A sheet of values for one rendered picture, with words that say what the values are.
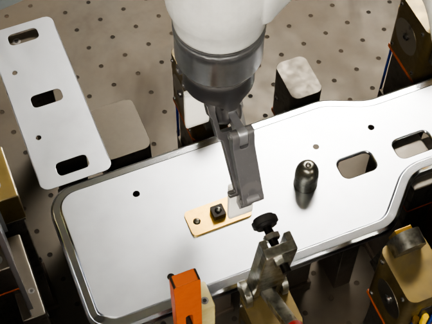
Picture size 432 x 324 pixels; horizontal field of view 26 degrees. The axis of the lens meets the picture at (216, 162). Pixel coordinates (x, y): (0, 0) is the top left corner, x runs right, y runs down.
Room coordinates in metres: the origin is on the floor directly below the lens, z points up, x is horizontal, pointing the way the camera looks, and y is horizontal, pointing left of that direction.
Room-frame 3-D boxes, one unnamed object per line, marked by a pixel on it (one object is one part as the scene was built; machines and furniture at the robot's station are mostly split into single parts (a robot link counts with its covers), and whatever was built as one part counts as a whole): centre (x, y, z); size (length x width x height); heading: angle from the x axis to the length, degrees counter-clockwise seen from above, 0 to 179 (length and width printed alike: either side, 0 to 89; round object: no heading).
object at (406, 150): (0.69, -0.27, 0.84); 0.12 x 0.05 x 0.29; 22
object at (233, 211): (0.52, -0.03, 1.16); 0.03 x 0.01 x 0.07; 112
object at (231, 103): (0.58, 0.00, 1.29); 0.08 x 0.07 x 0.09; 22
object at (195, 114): (0.65, 0.02, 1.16); 0.03 x 0.01 x 0.07; 112
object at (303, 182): (0.63, -0.12, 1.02); 0.03 x 0.03 x 0.07
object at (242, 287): (0.45, -0.03, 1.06); 0.03 x 0.01 x 0.03; 22
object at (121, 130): (0.74, 0.14, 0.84); 0.12 x 0.07 x 0.28; 22
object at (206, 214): (0.58, 0.00, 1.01); 0.08 x 0.04 x 0.01; 113
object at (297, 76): (0.83, -0.11, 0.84); 0.10 x 0.05 x 0.29; 22
